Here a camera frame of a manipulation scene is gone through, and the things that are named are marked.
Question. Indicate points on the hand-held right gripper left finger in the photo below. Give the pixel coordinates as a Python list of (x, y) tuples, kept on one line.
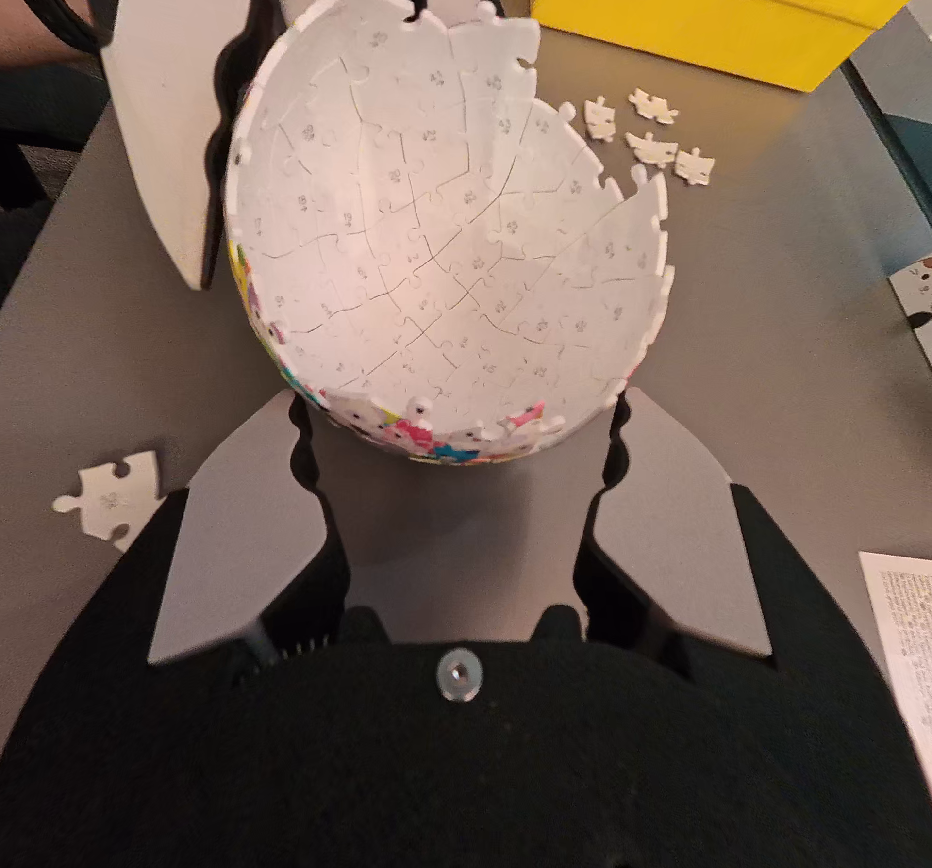
[(240, 555)]

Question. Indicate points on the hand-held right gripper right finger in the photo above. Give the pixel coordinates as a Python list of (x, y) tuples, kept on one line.
[(670, 555)]

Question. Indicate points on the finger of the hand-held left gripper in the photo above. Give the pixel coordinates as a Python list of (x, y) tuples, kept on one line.
[(167, 82)]

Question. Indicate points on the colourful cartoon puzzle ball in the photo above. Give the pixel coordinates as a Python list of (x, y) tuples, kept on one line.
[(437, 242)]

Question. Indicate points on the white puzzle piece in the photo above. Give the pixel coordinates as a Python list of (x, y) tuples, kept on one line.
[(601, 118), (109, 500), (652, 149), (694, 166), (653, 105)]

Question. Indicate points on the person's left hand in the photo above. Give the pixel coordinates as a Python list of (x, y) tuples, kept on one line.
[(25, 35)]

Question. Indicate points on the person's dark pants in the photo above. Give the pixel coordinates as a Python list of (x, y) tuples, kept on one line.
[(44, 111)]

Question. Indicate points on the printed paper leaflet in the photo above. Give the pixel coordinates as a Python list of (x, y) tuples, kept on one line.
[(903, 642)]

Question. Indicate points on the yellow plastic box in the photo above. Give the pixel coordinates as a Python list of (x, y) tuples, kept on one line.
[(713, 2)]

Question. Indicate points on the cartoon printed card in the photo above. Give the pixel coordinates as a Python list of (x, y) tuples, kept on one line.
[(916, 307)]

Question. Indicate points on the teal cardboard box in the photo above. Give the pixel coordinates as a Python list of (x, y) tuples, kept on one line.
[(899, 118)]

